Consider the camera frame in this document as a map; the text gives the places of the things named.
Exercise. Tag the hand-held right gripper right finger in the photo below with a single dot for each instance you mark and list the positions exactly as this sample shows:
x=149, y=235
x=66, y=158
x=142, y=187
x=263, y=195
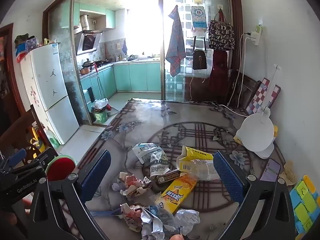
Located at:
x=227, y=177

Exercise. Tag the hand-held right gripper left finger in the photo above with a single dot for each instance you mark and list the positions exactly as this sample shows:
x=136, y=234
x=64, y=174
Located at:
x=97, y=172

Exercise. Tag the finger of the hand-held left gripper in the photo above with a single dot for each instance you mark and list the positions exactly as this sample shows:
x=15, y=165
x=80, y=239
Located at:
x=17, y=157
x=46, y=158

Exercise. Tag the red bin with green rim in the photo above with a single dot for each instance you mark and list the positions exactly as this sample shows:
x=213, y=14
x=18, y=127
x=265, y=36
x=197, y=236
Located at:
x=61, y=170

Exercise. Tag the clear plastic bottle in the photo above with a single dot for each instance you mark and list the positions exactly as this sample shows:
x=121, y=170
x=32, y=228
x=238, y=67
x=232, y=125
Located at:
x=203, y=170

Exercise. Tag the pink white paper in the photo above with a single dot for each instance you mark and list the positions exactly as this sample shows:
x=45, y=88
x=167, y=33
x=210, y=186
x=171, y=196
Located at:
x=133, y=185
x=131, y=216

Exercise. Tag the yellow drink carton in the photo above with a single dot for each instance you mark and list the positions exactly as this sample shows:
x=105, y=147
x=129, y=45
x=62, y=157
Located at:
x=177, y=192

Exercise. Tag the black shoulder bag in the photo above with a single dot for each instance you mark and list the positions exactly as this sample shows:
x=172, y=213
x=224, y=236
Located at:
x=199, y=60

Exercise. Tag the green plastic bottle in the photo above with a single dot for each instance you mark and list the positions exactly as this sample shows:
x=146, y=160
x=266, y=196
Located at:
x=52, y=140

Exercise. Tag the carved wooden chair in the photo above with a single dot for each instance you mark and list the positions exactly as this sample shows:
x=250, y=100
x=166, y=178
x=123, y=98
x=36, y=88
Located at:
x=17, y=132

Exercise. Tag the open yellow cardboard box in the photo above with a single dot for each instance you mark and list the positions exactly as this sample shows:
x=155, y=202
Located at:
x=192, y=155

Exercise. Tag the smartphone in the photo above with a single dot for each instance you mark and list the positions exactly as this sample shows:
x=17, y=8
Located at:
x=270, y=170

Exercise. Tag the white desk lamp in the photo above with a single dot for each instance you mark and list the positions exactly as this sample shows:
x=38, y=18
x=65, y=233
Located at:
x=255, y=132

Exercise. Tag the white green snack wrapper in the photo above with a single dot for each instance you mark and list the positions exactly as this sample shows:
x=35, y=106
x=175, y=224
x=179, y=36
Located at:
x=147, y=152

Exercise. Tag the green kitchen bin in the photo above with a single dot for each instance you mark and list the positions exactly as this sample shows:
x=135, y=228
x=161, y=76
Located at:
x=99, y=116

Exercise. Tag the yellow rag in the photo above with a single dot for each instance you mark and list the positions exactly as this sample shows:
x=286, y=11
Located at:
x=288, y=172

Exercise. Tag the crushed patterned paper cup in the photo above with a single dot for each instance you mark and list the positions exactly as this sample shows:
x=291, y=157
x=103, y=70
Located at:
x=160, y=166

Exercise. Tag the white plastic bag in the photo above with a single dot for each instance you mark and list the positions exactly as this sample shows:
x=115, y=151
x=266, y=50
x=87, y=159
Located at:
x=102, y=103

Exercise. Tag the blue white wrapper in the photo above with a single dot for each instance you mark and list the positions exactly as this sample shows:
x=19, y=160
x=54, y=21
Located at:
x=156, y=208

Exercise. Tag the white refrigerator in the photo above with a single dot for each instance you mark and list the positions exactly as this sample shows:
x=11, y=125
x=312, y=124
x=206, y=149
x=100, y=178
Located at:
x=50, y=85

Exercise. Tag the crumpled silver foil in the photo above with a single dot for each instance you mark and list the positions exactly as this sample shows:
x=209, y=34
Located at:
x=152, y=226

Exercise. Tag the colourful block toy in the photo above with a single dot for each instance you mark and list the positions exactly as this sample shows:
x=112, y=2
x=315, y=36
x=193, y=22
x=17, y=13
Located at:
x=303, y=205

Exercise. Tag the checkered seat cushion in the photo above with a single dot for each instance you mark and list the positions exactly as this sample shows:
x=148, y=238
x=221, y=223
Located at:
x=260, y=95

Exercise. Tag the orange pot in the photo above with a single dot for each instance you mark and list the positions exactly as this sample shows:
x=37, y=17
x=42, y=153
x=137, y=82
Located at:
x=85, y=70

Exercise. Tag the glass sliding door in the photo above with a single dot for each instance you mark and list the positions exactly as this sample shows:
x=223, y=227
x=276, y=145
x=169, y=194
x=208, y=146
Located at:
x=67, y=62

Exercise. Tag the dark red cloth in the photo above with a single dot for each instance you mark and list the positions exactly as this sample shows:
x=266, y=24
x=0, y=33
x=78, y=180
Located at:
x=218, y=77

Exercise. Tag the teal lower cabinets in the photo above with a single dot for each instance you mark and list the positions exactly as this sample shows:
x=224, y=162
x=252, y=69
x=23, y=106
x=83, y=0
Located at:
x=137, y=77

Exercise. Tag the teal cabinets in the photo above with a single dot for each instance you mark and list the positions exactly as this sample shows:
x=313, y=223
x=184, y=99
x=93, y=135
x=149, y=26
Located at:
x=110, y=17
x=137, y=77

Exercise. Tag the wok with lid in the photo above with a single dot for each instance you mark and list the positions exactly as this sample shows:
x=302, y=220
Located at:
x=88, y=63

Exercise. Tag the yellow teapot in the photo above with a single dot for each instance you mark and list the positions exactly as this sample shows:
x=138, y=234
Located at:
x=46, y=41

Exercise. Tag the green cloth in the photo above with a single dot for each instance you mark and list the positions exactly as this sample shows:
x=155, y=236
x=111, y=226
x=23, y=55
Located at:
x=21, y=39

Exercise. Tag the range hood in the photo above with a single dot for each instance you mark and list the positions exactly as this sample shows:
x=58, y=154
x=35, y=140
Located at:
x=88, y=42

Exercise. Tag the blue hanging cloth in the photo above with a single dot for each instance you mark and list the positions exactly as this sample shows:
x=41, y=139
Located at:
x=124, y=47

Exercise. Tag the plaid towel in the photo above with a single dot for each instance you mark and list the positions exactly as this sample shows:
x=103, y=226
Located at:
x=176, y=47

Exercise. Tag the letter print tote bag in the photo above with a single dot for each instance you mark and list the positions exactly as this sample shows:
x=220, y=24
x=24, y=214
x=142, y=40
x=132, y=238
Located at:
x=221, y=37

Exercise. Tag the white power strip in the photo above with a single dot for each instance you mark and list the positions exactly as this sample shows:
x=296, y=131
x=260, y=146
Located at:
x=256, y=35

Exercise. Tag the teal upper cabinets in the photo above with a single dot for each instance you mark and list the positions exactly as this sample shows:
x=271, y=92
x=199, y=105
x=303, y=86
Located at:
x=110, y=17

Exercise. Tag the hanging tissue pack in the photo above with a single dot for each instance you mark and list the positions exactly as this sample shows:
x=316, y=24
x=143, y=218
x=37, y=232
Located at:
x=198, y=17

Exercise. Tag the silver vent duct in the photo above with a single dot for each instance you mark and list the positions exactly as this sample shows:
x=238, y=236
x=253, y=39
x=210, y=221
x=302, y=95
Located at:
x=84, y=21

